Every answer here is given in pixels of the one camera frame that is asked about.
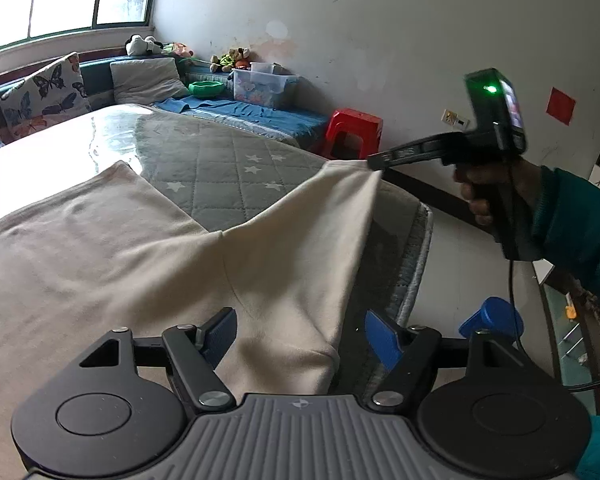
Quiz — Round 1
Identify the red paper square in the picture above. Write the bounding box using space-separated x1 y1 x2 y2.
546 86 577 123

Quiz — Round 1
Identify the brown plush toy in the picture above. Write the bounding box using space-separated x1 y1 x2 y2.
209 47 252 73

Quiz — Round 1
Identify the teal sofa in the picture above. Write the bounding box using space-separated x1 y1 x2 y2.
0 52 331 153

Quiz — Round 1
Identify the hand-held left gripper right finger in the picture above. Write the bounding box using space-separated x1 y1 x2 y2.
364 309 523 411

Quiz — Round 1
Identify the square butterfly print pillow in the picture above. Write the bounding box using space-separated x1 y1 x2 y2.
0 52 92 143

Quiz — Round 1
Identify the pink green plush toy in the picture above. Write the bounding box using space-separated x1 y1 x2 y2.
162 41 196 59

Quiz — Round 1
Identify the red plastic stool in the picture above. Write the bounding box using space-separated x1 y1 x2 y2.
322 108 384 158

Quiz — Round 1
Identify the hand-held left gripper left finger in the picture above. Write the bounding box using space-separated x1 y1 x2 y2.
77 306 238 411

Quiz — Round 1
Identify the grey star quilted table cover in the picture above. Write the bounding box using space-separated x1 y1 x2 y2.
0 104 433 396

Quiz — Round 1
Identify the clear plastic storage box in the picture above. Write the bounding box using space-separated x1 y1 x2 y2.
230 62 301 110

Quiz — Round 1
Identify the blue plastic object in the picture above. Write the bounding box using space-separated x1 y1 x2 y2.
458 297 525 347

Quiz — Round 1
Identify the blue bench cover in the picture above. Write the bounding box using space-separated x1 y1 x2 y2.
152 94 331 150

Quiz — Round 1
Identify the panda plush toy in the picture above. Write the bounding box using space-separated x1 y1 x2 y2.
125 34 165 57

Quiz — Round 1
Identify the black cable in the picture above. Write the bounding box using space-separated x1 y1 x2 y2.
507 259 600 393

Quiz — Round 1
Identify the cream knit garment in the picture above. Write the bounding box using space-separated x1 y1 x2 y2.
0 159 385 466

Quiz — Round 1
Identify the green bowl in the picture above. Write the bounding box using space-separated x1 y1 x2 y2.
188 80 227 98

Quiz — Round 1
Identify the grey cushion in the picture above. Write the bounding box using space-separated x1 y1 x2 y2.
110 56 191 106

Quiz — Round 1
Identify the person's right hand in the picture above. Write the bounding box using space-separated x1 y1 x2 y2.
452 157 546 228

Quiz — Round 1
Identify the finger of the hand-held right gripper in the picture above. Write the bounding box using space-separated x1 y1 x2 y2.
366 135 451 171

